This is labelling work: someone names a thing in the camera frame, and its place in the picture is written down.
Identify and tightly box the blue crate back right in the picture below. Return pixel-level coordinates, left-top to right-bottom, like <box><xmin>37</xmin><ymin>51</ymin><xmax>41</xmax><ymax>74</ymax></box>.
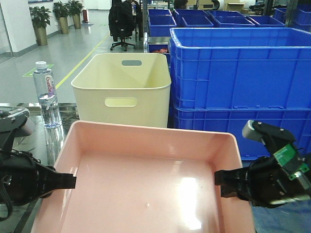
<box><xmin>207</xmin><ymin>10</ymin><xmax>256</xmax><ymax>28</ymax></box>

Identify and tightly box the blue crate back middle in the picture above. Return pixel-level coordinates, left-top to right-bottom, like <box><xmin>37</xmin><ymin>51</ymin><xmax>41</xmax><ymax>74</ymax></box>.
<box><xmin>173</xmin><ymin>9</ymin><xmax>214</xmax><ymax>28</ymax></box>

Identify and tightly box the large blue crate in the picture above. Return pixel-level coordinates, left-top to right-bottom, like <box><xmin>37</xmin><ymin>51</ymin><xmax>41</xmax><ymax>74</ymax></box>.
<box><xmin>173</xmin><ymin>103</ymin><xmax>311</xmax><ymax>161</ymax></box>
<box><xmin>170</xmin><ymin>27</ymin><xmax>311</xmax><ymax>110</ymax></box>

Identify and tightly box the potted plant near left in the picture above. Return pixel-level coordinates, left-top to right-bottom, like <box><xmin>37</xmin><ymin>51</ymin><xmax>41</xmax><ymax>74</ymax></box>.
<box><xmin>29</xmin><ymin>6</ymin><xmax>51</xmax><ymax>46</ymax></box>

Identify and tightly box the black office chair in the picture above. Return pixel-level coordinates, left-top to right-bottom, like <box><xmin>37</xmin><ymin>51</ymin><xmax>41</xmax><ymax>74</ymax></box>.
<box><xmin>108</xmin><ymin>0</ymin><xmax>136</xmax><ymax>51</ymax></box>

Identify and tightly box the pink plastic bin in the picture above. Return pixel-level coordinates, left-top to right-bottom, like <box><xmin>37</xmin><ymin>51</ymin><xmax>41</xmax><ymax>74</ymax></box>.
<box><xmin>32</xmin><ymin>121</ymin><xmax>255</xmax><ymax>233</ymax></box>

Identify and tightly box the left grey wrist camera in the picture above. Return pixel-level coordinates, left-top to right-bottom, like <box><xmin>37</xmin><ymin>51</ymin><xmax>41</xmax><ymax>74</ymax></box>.
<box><xmin>0</xmin><ymin>106</ymin><xmax>35</xmax><ymax>151</ymax></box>

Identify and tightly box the potted plant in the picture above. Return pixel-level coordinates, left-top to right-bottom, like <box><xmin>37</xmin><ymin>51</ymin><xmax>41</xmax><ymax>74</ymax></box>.
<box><xmin>29</xmin><ymin>6</ymin><xmax>51</xmax><ymax>46</ymax></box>
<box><xmin>68</xmin><ymin>0</ymin><xmax>83</xmax><ymax>29</ymax></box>
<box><xmin>52</xmin><ymin>1</ymin><xmax>69</xmax><ymax>34</ymax></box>

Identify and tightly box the clear water bottle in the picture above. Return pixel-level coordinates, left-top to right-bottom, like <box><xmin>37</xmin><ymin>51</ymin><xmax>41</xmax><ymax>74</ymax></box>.
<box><xmin>33</xmin><ymin>61</ymin><xmax>62</xmax><ymax>128</ymax></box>

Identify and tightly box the potted plant far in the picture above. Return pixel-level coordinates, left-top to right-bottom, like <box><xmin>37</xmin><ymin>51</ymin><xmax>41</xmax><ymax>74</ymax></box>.
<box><xmin>68</xmin><ymin>0</ymin><xmax>83</xmax><ymax>29</ymax></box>

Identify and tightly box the potted plant middle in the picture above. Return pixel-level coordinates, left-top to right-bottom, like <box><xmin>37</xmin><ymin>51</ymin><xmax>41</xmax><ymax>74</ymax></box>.
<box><xmin>52</xmin><ymin>1</ymin><xmax>69</xmax><ymax>34</ymax></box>

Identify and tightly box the cream plastic basket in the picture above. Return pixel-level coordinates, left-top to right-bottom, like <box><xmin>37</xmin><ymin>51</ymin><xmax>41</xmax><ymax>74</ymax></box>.
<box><xmin>71</xmin><ymin>52</ymin><xmax>171</xmax><ymax>128</ymax></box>

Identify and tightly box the blue crate back left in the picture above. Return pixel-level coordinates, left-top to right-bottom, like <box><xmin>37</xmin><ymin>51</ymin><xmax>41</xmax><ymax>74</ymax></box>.
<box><xmin>148</xmin><ymin>9</ymin><xmax>177</xmax><ymax>37</ymax></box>

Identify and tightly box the large blue crate lower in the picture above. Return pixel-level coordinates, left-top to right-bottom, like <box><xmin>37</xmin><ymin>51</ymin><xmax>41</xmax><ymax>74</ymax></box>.
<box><xmin>173</xmin><ymin>103</ymin><xmax>311</xmax><ymax>161</ymax></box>

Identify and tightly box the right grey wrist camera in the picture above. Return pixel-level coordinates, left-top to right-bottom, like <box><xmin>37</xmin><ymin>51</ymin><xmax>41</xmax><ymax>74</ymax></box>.
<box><xmin>242</xmin><ymin>120</ymin><xmax>295</xmax><ymax>154</ymax></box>

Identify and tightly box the large blue crate upper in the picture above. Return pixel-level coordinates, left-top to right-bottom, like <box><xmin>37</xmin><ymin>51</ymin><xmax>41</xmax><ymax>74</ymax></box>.
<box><xmin>170</xmin><ymin>27</ymin><xmax>311</xmax><ymax>110</ymax></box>

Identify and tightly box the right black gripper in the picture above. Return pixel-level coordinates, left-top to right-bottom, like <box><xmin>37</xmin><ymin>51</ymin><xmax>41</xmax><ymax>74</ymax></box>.
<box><xmin>214</xmin><ymin>157</ymin><xmax>311</xmax><ymax>208</ymax></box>

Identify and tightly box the blue crate far right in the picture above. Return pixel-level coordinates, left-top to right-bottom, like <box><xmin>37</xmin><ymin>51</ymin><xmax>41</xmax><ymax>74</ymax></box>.
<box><xmin>273</xmin><ymin>4</ymin><xmax>311</xmax><ymax>32</ymax></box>

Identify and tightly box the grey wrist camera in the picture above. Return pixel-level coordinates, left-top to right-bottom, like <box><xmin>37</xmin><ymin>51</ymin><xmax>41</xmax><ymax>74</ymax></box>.
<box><xmin>242</xmin><ymin>120</ymin><xmax>295</xmax><ymax>154</ymax></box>
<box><xmin>0</xmin><ymin>106</ymin><xmax>35</xmax><ymax>151</ymax></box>

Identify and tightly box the green circuit board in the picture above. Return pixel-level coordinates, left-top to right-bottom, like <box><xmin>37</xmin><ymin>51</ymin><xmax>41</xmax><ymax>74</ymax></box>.
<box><xmin>273</xmin><ymin>144</ymin><xmax>310</xmax><ymax>181</ymax></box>

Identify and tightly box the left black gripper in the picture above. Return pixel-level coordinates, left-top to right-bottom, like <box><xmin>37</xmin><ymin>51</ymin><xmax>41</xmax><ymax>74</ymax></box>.
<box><xmin>0</xmin><ymin>150</ymin><xmax>76</xmax><ymax>206</ymax></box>

